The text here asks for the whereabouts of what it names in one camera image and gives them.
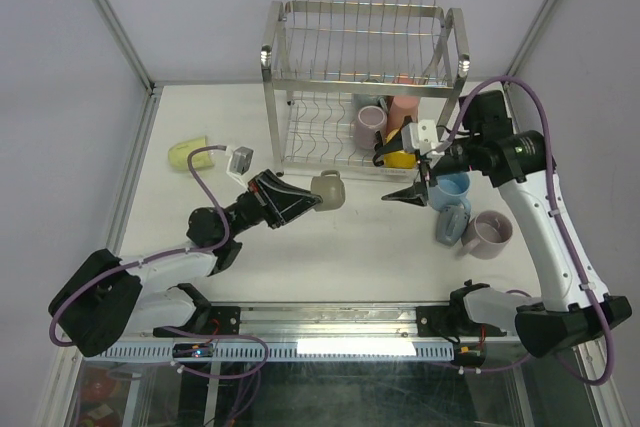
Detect slotted grey cable duct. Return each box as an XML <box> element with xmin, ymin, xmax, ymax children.
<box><xmin>92</xmin><ymin>337</ymin><xmax>454</xmax><ymax>363</ymax></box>

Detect yellow enamel mug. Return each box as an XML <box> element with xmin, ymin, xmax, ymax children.
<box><xmin>372</xmin><ymin>129</ymin><xmax>416</xmax><ymax>169</ymax></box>

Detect small grey-green cup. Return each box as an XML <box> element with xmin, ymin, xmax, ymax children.
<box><xmin>310</xmin><ymin>170</ymin><xmax>346</xmax><ymax>212</ymax></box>

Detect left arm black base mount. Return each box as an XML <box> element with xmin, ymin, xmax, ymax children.
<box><xmin>153</xmin><ymin>283</ymin><xmax>241</xmax><ymax>338</ymax></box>

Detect tall pink cup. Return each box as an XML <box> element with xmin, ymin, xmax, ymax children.
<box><xmin>386</xmin><ymin>95</ymin><xmax>420</xmax><ymax>133</ymax></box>

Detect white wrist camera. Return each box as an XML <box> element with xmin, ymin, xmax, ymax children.
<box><xmin>225</xmin><ymin>146</ymin><xmax>254</xmax><ymax>185</ymax></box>
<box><xmin>400</xmin><ymin>119</ymin><xmax>440</xmax><ymax>155</ymax></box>

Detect pink mug with handle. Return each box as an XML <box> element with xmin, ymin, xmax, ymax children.
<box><xmin>392</xmin><ymin>76</ymin><xmax>414</xmax><ymax>85</ymax></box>

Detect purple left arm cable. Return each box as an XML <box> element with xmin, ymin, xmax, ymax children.
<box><xmin>47</xmin><ymin>145</ymin><xmax>234</xmax><ymax>348</ymax></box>

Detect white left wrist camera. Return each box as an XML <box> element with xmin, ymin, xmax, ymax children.
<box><xmin>225</xmin><ymin>146</ymin><xmax>254</xmax><ymax>185</ymax></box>

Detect pale yellow-green mug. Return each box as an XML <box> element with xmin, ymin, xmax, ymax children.
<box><xmin>167</xmin><ymin>135</ymin><xmax>215</xmax><ymax>172</ymax></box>

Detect lilac mug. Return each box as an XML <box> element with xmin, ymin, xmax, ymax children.
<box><xmin>457</xmin><ymin>210</ymin><xmax>513</xmax><ymax>260</ymax></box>
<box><xmin>353</xmin><ymin>105</ymin><xmax>387</xmax><ymax>150</ymax></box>

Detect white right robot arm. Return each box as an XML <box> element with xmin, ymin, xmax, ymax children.
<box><xmin>374</xmin><ymin>90</ymin><xmax>632</xmax><ymax>358</ymax></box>

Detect stainless steel dish rack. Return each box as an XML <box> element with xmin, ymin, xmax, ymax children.
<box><xmin>260</xmin><ymin>0</ymin><xmax>471</xmax><ymax>176</ymax></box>

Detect light blue ribbed mug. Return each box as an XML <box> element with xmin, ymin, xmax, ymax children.
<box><xmin>428</xmin><ymin>173</ymin><xmax>471</xmax><ymax>214</ymax></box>

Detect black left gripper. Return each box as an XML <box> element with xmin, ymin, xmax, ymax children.
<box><xmin>226</xmin><ymin>169</ymin><xmax>323</xmax><ymax>239</ymax></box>

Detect aluminium mounting rail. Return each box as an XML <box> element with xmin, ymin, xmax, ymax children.
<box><xmin>119</xmin><ymin>300</ymin><xmax>521</xmax><ymax>346</ymax></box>

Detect blue-grey speckled jug mug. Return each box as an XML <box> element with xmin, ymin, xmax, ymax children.
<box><xmin>435</xmin><ymin>205</ymin><xmax>470</xmax><ymax>246</ymax></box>

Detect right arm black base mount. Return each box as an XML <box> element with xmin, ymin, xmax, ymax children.
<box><xmin>415</xmin><ymin>280</ymin><xmax>506</xmax><ymax>344</ymax></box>

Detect dark speckled grey mug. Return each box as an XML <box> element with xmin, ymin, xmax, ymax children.
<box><xmin>351</xmin><ymin>93</ymin><xmax>388</xmax><ymax>112</ymax></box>

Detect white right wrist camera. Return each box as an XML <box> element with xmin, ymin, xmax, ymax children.
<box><xmin>400</xmin><ymin>119</ymin><xmax>440</xmax><ymax>155</ymax></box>

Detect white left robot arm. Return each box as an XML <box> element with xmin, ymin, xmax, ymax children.
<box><xmin>48</xmin><ymin>170</ymin><xmax>327</xmax><ymax>357</ymax></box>

